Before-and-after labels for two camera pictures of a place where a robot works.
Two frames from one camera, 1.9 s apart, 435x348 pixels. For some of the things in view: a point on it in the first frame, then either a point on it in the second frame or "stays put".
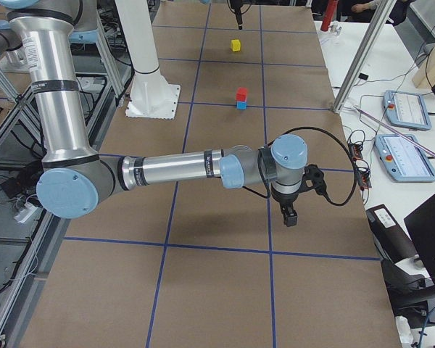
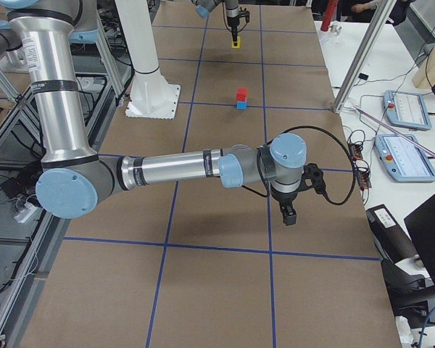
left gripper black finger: [237, 6] to [234, 22]
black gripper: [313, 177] stays put
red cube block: [241, 94] stays put
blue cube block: [241, 105] stays put
